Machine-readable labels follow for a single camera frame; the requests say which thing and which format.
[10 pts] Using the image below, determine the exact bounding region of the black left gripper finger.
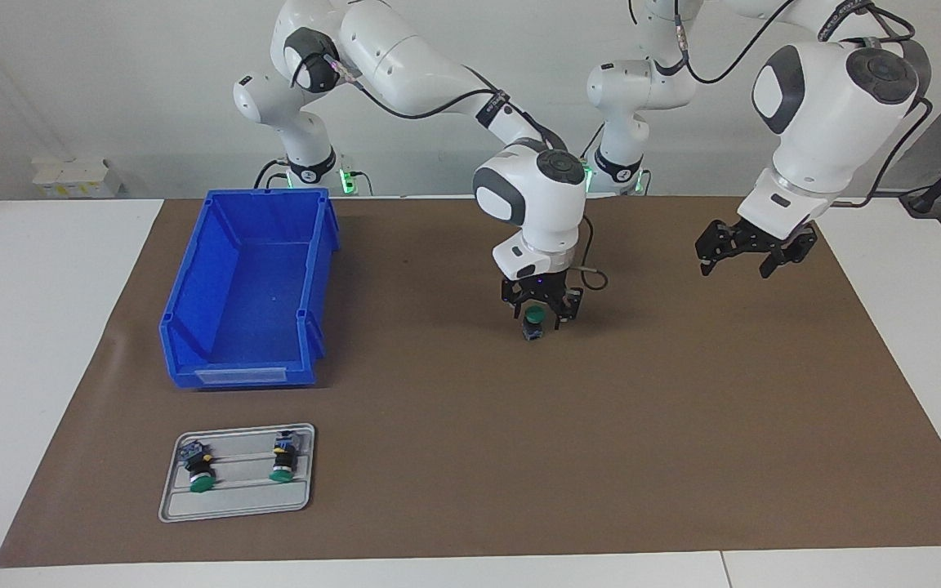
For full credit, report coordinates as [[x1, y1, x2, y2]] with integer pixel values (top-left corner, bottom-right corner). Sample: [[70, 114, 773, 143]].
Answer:
[[694, 218, 742, 278], [758, 228, 818, 279]]

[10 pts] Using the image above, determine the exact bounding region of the brown table mat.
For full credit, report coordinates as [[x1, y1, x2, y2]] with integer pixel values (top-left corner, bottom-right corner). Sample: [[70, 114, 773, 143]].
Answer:
[[0, 194, 941, 569]]

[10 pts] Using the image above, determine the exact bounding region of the blue plastic storage bin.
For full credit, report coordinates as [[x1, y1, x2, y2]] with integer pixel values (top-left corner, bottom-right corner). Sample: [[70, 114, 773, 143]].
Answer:
[[158, 188, 341, 390]]

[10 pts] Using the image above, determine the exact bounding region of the grey metal tray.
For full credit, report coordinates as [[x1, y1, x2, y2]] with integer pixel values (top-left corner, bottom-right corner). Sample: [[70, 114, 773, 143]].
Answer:
[[158, 423, 316, 524]]

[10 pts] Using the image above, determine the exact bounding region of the black left base cable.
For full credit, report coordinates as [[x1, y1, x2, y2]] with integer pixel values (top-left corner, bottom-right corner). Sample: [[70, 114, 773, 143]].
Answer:
[[581, 122, 604, 176]]

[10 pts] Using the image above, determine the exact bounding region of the black base cable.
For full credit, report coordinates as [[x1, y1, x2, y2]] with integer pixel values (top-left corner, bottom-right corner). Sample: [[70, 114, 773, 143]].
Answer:
[[253, 158, 374, 197], [581, 122, 604, 176]]

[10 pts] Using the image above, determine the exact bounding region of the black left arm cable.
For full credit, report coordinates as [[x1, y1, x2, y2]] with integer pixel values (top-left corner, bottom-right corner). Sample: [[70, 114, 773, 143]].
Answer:
[[630, 0, 934, 209]]

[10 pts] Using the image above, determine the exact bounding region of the black right base cable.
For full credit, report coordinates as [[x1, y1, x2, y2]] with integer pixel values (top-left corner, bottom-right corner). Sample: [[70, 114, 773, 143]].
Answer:
[[253, 158, 374, 197]]

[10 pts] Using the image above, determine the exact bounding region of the white wall socket box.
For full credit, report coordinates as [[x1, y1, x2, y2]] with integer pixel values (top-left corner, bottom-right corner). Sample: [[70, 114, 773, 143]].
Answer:
[[31, 157, 123, 199]]

